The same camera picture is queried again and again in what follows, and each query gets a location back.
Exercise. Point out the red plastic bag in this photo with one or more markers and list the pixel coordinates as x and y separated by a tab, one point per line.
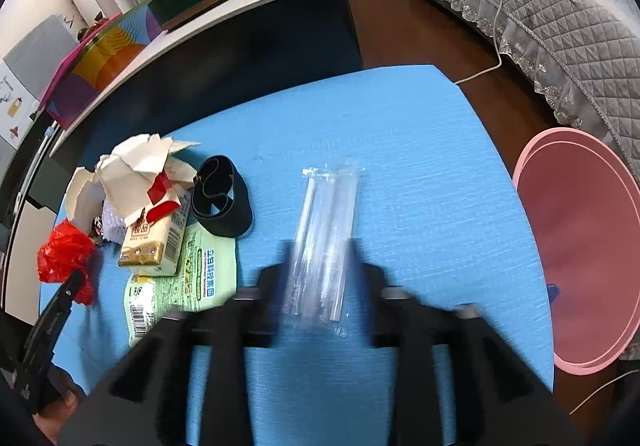
62	251

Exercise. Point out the paper sheet with drawings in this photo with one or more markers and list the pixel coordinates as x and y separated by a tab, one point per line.
15	110

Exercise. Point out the clear plastic straw wrapper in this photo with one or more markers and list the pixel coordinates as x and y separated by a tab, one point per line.
325	226

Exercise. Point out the crumpled white paper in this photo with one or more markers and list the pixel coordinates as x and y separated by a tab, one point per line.
135	160

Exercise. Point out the grey quilted sofa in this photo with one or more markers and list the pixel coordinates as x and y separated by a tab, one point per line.
550	25

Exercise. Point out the colourful striped box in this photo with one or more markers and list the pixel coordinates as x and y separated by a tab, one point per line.
100	60

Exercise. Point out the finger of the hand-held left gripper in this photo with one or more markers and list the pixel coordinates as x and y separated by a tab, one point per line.
60	311

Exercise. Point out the person's left hand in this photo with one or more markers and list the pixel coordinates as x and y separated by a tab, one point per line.
57	408

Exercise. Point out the beige drink carton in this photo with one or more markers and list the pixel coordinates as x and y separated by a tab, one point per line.
150	246

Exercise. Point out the green snack packet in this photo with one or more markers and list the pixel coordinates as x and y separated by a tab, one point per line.
205	266

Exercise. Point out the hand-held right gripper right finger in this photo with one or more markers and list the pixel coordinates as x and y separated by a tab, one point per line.
362	291

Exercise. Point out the pink plastic basin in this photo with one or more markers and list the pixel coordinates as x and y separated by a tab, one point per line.
575	251

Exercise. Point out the grey dust cover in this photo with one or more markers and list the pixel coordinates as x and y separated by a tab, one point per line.
40	50

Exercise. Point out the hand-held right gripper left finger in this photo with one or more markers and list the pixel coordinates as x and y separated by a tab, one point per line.
270	291

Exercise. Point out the black elastic band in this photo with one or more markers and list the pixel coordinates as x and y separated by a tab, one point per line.
235	221

